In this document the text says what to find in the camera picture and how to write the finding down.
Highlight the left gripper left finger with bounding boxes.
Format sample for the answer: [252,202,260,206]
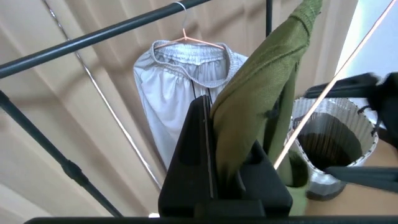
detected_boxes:
[157,95,218,218]

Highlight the green garment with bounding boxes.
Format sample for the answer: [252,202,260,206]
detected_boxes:
[210,0,324,217]

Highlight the pink clothes hanger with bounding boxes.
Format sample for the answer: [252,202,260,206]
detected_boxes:
[272,0,398,171]
[154,1,225,50]

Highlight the beige curtain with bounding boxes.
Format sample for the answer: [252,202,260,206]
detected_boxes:
[0,0,358,218]

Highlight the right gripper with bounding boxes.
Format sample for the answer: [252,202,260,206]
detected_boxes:
[303,71,398,194]

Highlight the white laundry basket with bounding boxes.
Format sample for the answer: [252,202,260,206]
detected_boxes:
[287,96,379,202]

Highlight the pale grey shorts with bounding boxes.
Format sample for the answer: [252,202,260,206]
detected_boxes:
[133,39,249,170]

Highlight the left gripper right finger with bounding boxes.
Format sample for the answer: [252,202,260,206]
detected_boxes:
[231,139,293,218]

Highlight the black clothes rack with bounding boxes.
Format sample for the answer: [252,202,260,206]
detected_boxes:
[0,0,274,218]

